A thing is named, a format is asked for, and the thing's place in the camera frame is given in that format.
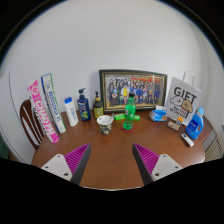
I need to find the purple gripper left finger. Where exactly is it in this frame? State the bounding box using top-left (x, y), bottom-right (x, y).
top-left (42, 143), bottom-right (91, 185)

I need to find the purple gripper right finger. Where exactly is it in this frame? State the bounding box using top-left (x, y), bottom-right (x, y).
top-left (132, 144), bottom-right (182, 185)

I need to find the green plastic soda bottle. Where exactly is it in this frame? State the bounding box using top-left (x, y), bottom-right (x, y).
top-left (123, 92), bottom-right (136, 130)

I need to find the white remote control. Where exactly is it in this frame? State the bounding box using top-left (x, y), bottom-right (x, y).
top-left (181, 133), bottom-right (194, 147)

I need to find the small snack packet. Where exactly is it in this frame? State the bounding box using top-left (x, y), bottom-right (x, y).
top-left (167, 121), bottom-right (180, 131)

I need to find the red round coaster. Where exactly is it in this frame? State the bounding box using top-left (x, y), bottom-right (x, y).
top-left (121, 127), bottom-right (135, 133)

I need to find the white lotion bottle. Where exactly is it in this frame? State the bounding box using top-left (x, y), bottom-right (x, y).
top-left (64, 97), bottom-right (78, 127)

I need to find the right green soap bar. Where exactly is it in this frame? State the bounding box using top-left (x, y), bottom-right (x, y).
top-left (134, 115), bottom-right (140, 121)

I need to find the green soap bar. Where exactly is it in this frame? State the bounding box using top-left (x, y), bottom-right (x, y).
top-left (114, 114), bottom-right (125, 121)
top-left (134, 115), bottom-right (140, 121)

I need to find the blue tissue pack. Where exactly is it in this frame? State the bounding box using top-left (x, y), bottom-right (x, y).
top-left (149, 106), bottom-right (167, 122)

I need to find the orange small box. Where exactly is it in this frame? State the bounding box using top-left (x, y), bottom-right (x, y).
top-left (176, 117), bottom-right (184, 127)

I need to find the patterned ceramic mug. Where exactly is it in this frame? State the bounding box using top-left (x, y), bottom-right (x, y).
top-left (97, 115), bottom-right (114, 135)

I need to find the blue detergent bottle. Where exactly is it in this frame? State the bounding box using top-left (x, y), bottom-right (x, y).
top-left (186, 107), bottom-right (204, 140)

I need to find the left green soap bar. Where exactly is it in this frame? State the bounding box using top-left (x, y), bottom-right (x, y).
top-left (114, 114), bottom-right (125, 121)

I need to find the wooden chair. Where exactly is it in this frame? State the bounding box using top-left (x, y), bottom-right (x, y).
top-left (19, 99), bottom-right (44, 150)

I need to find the amber pump bottle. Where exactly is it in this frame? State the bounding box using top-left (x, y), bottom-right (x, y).
top-left (93, 92), bottom-right (103, 118)

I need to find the dark blue pump bottle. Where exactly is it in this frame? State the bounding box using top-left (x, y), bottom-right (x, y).
top-left (77, 88), bottom-right (91, 121)

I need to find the white radiator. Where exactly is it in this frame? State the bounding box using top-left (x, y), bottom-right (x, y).
top-left (205, 133), bottom-right (224, 162)

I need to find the white gift paper bag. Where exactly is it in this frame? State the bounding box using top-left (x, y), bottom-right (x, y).
top-left (165, 70), bottom-right (202, 125)

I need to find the framed group photograph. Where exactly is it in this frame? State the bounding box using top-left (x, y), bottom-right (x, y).
top-left (99, 69), bottom-right (167, 113)

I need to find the pink shuttlecock tube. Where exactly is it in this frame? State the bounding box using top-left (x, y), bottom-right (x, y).
top-left (27, 80), bottom-right (59, 143)

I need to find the green white shuttlecock tube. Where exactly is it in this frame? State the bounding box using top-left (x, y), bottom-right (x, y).
top-left (41, 73), bottom-right (66, 133)

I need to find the white cabinet door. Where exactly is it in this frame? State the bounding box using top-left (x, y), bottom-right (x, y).
top-left (0, 74), bottom-right (34, 164)

